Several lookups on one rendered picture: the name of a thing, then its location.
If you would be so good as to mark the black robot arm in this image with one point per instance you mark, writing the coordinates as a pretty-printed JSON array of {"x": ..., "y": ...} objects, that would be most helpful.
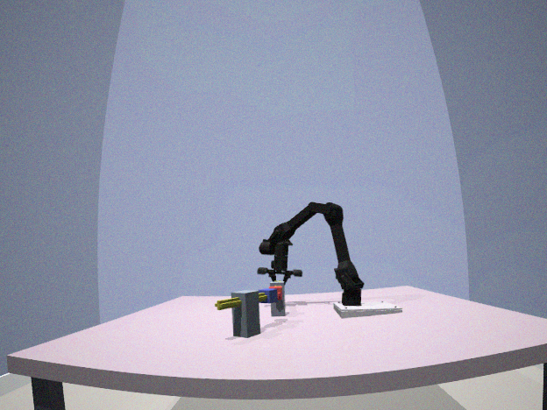
[{"x": 333, "y": 214}]

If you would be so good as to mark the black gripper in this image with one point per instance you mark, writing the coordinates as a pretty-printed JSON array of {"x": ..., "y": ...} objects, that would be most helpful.
[{"x": 280, "y": 264}]

